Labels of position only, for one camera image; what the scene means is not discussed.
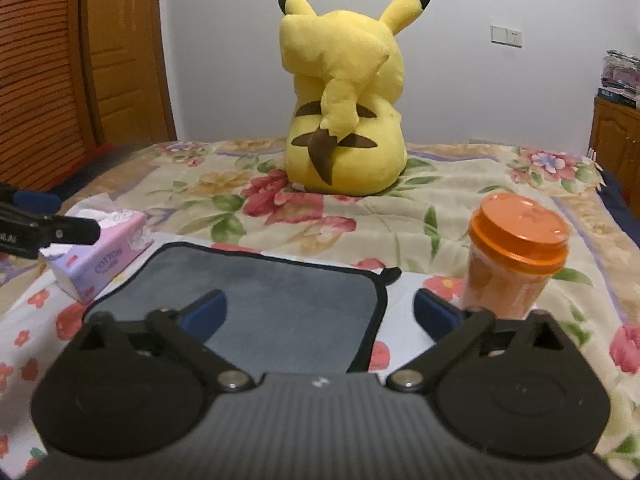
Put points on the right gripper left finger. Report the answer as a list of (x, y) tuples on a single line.
[(184, 334)]

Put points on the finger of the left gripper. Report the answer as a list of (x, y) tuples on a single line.
[(24, 234), (28, 201)]

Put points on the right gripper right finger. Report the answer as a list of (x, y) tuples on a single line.
[(454, 333)]

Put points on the purple and grey towel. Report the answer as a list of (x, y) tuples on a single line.
[(283, 316)]

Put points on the purple tissue box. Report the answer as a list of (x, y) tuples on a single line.
[(83, 271)]

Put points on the white strawberry print sheet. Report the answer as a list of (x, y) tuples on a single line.
[(38, 328)]

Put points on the orange lidded cup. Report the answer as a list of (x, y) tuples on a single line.
[(516, 246)]

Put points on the floral beige blanket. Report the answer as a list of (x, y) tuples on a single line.
[(235, 193)]

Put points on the wooden slatted wardrobe door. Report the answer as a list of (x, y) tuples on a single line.
[(78, 78)]

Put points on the yellow Pikachu plush toy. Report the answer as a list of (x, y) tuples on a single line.
[(348, 73)]

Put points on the wooden sideboard cabinet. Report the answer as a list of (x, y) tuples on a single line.
[(615, 140)]

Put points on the stacked clutter on cabinet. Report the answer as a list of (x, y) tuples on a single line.
[(619, 81)]

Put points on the white wall switch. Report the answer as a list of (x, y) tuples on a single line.
[(506, 36)]

